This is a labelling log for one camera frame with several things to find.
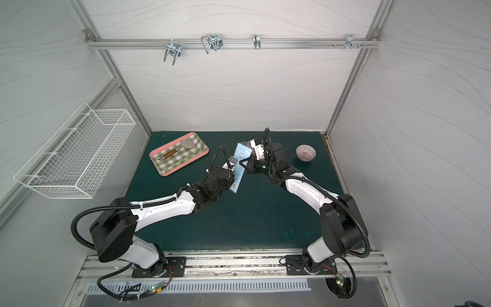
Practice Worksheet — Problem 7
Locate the wooden handled spatula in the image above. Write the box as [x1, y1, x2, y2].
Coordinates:
[158, 138, 196, 161]

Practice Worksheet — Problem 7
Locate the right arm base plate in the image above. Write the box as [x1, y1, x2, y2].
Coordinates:
[279, 255, 338, 276]

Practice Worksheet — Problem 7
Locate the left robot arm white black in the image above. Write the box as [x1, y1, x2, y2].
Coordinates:
[90, 168, 234, 277]

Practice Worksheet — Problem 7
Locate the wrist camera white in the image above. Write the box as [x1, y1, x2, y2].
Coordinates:
[249, 138, 265, 161]
[228, 156, 238, 168]

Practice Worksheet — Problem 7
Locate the aluminium top rail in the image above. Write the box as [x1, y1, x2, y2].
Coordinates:
[86, 37, 382, 51]

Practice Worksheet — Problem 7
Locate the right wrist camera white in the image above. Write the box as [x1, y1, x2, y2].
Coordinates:
[249, 138, 265, 161]

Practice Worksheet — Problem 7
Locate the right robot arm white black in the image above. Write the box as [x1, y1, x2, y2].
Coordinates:
[239, 138, 371, 274]

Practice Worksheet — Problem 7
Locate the green checkered cloth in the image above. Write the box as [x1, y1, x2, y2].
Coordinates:
[152, 135, 207, 174]

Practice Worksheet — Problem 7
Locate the right black corrugated cable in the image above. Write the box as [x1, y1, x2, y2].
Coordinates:
[263, 127, 372, 258]

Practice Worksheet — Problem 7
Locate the white wire basket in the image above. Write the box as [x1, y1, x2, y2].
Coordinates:
[14, 102, 136, 200]

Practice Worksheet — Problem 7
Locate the striped ceramic bowl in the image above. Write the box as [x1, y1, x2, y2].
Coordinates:
[295, 145, 317, 162]

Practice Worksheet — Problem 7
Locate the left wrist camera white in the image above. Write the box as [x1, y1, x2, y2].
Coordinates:
[228, 156, 238, 168]

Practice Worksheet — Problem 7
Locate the black corrugated cable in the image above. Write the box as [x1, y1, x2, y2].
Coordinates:
[263, 127, 372, 258]
[70, 195, 177, 250]

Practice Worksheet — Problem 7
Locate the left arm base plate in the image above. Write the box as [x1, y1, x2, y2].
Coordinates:
[132, 257, 187, 278]

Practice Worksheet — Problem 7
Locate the metal bracket right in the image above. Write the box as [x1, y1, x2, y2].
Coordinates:
[332, 34, 366, 49]

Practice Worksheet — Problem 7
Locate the white vent strip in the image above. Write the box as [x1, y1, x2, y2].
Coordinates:
[104, 278, 311, 295]

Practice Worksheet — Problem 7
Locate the pink tray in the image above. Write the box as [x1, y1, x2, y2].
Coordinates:
[149, 132, 210, 177]

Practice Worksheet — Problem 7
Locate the metal bracket clip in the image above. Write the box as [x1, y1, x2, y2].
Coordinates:
[253, 34, 261, 50]

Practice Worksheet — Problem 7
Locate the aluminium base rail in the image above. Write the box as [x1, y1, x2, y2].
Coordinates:
[76, 251, 392, 283]

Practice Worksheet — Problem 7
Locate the left black corrugated cable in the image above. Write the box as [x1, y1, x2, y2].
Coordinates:
[70, 195, 177, 250]

